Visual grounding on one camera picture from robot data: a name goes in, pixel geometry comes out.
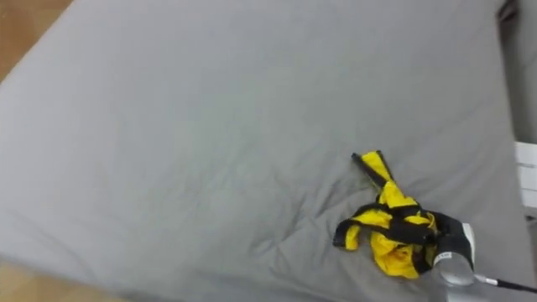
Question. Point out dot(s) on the grey bed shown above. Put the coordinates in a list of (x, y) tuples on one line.
[(210, 147)]

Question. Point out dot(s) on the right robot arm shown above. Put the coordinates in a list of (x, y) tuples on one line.
[(455, 272)]

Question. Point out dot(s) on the white shelf unit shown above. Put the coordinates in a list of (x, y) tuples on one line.
[(528, 178)]

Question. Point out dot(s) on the yellow and black garment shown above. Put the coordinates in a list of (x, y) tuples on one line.
[(388, 218)]

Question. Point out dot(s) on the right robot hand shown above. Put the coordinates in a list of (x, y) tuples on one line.
[(455, 241)]

